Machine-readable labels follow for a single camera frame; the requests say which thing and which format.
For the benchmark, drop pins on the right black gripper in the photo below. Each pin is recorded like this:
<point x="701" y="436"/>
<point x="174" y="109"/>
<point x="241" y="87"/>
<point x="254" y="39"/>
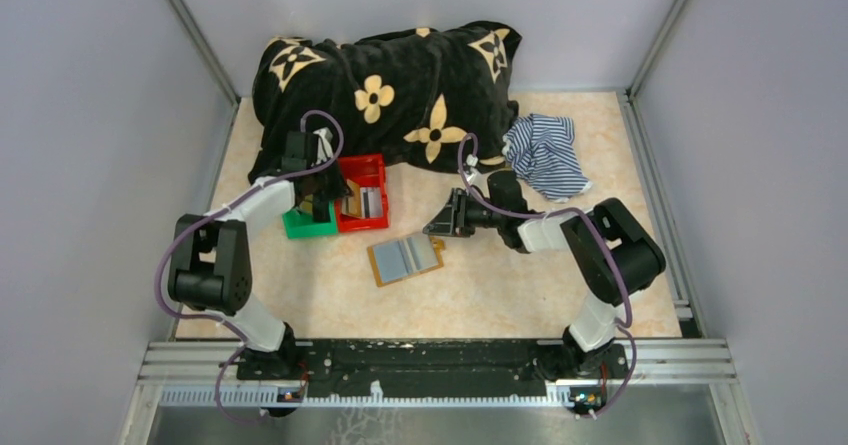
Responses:
<point x="453" y="218"/>

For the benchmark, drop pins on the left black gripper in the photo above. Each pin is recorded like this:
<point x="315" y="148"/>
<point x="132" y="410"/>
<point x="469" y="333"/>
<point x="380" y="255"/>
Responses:
<point x="336" y="190"/>

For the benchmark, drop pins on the red plastic bin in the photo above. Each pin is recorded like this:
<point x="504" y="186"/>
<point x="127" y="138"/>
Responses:
<point x="367" y="171"/>

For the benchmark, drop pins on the yellow leather card holder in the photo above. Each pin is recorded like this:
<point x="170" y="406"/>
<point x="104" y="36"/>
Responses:
<point x="405" y="257"/>

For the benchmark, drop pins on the green plastic bin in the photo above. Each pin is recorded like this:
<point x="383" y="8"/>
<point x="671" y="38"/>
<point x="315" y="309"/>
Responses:
<point x="301" y="225"/>

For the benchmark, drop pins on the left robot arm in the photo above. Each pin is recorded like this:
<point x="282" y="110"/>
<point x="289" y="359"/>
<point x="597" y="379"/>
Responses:
<point x="210" y="268"/>

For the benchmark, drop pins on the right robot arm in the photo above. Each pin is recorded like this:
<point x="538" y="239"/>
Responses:
<point x="615" y="255"/>

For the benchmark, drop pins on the cards in red bin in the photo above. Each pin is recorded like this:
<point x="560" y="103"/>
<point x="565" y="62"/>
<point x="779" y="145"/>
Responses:
<point x="363" y="202"/>

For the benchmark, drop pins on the blue striped cloth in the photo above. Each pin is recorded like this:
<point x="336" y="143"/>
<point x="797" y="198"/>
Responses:
<point x="540" y="149"/>

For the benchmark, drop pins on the black floral blanket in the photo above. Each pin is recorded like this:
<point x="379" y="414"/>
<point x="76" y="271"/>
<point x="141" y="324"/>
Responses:
<point x="410" y="96"/>

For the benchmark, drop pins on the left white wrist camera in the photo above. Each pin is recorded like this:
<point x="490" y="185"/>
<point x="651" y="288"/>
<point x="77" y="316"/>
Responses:
<point x="324" y="148"/>

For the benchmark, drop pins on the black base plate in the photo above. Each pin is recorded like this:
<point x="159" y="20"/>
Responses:
<point x="419" y="369"/>

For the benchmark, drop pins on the aluminium front rail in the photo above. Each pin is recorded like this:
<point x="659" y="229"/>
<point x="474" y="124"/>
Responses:
<point x="204" y="373"/>

